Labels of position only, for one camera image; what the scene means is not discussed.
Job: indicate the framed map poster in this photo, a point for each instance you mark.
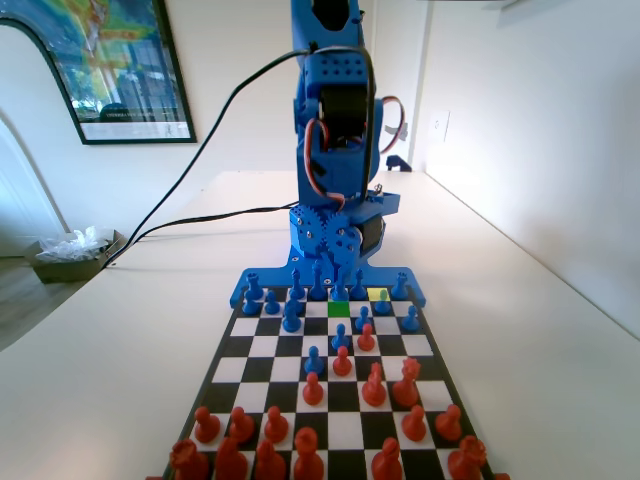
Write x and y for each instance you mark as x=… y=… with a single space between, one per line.
x=125 y=75

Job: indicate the white light switch plate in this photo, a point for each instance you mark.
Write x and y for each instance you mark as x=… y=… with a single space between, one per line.
x=441 y=127

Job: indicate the blue chess pawn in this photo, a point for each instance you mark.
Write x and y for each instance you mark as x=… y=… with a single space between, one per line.
x=250 y=307
x=362 y=317
x=314 y=362
x=340 y=340
x=271 y=306
x=411 y=322
x=301 y=309
x=382 y=305

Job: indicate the red chess bishop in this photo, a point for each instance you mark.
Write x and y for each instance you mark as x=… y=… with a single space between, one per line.
x=270 y=462
x=387 y=462

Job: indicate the blue chess queen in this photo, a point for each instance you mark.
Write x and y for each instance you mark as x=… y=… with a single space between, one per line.
x=317 y=290

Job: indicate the white door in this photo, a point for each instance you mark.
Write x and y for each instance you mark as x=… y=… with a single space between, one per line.
x=400 y=60

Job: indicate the cardboard box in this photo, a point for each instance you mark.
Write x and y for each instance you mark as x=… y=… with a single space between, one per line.
x=65 y=270

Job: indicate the clear plastic wrap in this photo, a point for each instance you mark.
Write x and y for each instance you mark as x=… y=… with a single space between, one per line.
x=75 y=245

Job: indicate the blue base plate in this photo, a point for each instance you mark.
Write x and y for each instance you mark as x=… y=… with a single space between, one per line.
x=275 y=276

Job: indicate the blue clamp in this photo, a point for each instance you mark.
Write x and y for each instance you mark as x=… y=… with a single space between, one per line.
x=395 y=162

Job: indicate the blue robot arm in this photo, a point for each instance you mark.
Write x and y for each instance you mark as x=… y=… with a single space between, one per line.
x=345 y=165

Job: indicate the black and white chessboard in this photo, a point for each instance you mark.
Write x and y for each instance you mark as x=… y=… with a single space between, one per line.
x=270 y=367

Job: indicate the blue chess rook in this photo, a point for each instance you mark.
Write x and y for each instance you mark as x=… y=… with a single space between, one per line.
x=398 y=287
x=253 y=287

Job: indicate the blue chess bishop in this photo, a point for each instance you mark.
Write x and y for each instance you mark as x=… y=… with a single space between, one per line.
x=357 y=290
x=297 y=287

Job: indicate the red chess pawn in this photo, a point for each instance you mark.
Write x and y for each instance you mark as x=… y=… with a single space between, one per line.
x=276 y=427
x=414 y=426
x=241 y=427
x=206 y=427
x=366 y=341
x=448 y=425
x=342 y=365
x=313 y=392

